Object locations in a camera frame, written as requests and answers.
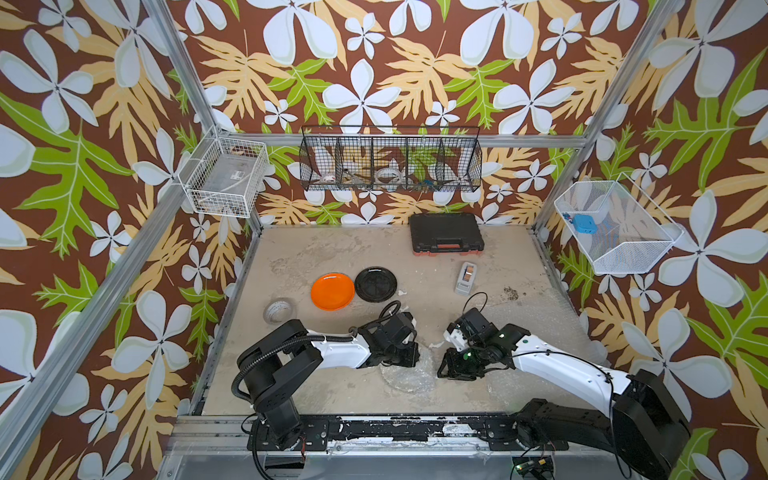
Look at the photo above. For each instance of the white wire basket left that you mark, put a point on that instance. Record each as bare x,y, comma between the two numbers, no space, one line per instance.
224,175

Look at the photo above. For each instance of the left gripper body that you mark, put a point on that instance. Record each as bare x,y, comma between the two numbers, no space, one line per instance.
400,356

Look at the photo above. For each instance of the white wire basket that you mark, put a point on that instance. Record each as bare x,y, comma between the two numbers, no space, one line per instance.
634,232
224,175

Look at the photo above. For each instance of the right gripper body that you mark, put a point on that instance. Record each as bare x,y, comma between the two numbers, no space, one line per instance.
463,362

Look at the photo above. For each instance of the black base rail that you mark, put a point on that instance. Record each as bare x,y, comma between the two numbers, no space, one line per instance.
323,432

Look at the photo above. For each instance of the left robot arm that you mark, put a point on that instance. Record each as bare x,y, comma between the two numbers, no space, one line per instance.
273,369

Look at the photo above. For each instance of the black plate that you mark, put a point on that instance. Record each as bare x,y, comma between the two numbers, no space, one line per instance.
375,284

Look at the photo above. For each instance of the clear bubble wrap sheet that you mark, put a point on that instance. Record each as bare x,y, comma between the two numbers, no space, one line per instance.
419,379

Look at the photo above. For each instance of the white tape dispenser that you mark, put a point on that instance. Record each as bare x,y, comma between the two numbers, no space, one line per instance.
466,278

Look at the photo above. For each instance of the orange plate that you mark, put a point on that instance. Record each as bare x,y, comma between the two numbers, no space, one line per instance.
332,292

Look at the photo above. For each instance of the black plastic case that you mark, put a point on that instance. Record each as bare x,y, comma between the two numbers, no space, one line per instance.
435,233

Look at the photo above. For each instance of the black wire basket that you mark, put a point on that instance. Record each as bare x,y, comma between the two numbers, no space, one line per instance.
391,158

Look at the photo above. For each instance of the blue object in basket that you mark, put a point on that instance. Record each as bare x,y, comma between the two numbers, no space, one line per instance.
584,224

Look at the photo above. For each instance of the white wire basket right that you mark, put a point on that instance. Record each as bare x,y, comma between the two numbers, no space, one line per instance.
634,232

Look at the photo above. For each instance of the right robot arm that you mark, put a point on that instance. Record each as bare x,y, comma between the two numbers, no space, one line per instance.
632,416

